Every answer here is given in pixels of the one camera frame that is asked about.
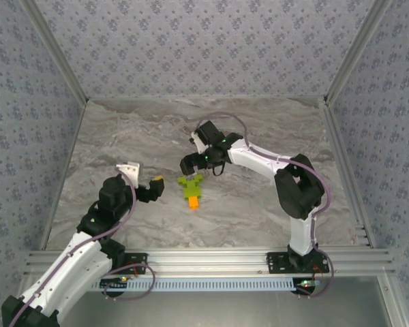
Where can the narrow aluminium side rail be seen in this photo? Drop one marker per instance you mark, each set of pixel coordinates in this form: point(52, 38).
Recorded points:
point(81, 119)

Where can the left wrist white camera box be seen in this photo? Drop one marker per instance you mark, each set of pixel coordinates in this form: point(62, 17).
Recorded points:
point(127, 170)

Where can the wide aluminium side rail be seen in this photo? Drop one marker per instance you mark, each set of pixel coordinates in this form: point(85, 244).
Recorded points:
point(336, 136)

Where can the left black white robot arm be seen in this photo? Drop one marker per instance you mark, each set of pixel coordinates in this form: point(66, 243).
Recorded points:
point(71, 265)

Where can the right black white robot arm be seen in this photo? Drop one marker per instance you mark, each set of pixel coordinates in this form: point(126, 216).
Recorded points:
point(252, 156)

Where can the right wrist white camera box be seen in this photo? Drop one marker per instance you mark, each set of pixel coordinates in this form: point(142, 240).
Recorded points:
point(197, 143)

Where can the grey metal sheet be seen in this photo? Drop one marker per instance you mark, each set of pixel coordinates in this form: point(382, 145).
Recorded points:
point(208, 310)

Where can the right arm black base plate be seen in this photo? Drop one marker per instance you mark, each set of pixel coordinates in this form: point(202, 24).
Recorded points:
point(276, 264)

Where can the aluminium frame post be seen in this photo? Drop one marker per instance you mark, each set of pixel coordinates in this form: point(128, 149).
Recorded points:
point(356, 51)
point(58, 51)

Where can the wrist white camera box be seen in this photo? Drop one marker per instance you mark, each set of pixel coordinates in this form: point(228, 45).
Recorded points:
point(197, 143)
point(127, 170)

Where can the orange lego brick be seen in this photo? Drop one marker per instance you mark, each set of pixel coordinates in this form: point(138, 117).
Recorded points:
point(193, 202)

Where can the aluminium base beam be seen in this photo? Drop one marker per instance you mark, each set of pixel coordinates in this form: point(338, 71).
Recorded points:
point(208, 260)

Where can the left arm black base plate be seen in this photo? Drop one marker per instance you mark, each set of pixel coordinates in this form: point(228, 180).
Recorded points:
point(142, 259)

